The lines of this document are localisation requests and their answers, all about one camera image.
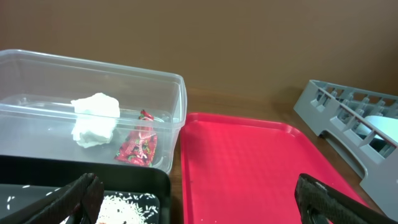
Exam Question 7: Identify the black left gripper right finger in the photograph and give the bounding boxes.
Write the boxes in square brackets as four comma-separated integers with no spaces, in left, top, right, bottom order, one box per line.
[294,174,397,224]

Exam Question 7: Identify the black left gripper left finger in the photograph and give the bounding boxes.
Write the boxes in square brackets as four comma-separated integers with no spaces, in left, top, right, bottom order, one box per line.
[1,173,104,224]

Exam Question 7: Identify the red snack wrapper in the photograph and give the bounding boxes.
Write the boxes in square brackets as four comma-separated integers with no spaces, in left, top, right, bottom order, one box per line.
[114,126,158,167]

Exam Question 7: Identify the white napkin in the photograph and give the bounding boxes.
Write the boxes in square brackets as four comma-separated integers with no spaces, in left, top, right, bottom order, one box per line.
[71,93,121,148]

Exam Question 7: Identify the grey dishwasher rack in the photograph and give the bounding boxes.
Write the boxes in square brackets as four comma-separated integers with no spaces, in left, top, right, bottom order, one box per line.
[294,80,397,220]

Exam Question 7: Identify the food scraps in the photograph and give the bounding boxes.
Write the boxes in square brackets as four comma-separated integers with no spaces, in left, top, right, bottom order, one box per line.
[1,184,160,224]

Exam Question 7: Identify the black tray bin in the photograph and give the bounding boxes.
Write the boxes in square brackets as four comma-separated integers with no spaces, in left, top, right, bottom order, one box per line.
[1,156,171,224]

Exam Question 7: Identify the red serving tray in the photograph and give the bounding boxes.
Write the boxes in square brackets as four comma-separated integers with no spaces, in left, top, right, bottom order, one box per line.
[180,113,359,224]

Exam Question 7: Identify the light blue plate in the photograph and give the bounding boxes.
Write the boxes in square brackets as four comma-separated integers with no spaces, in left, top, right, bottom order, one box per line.
[357,115,398,142]

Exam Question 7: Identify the clear plastic bin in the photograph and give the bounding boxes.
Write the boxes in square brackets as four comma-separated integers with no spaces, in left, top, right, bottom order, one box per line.
[1,49,187,172]

